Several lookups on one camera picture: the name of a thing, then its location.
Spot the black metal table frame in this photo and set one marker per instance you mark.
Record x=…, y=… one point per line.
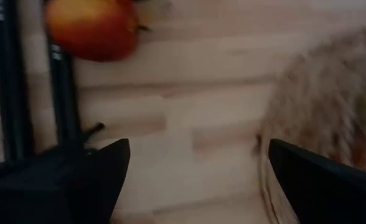
x=12, y=93

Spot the woven wicker basket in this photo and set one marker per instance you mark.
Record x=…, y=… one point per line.
x=332, y=93

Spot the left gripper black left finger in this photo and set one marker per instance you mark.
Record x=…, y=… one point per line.
x=61, y=193

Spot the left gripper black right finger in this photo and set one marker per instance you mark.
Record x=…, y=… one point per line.
x=332, y=196

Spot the red apple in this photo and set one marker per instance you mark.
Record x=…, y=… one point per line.
x=92, y=31

